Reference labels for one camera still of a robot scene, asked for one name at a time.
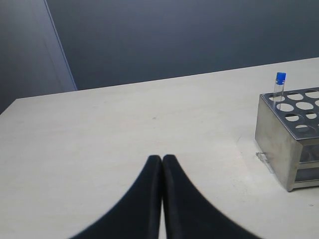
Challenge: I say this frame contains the stainless steel test tube rack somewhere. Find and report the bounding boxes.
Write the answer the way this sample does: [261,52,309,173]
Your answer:
[255,87,319,192]

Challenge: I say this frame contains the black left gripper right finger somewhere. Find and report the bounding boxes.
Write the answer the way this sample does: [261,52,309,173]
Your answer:
[162,154,258,239]

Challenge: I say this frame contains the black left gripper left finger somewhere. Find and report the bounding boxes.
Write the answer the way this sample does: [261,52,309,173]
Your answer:
[73,155,162,239]

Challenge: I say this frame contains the blue-capped tube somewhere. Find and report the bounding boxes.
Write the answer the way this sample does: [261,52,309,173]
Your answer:
[273,72,286,102]

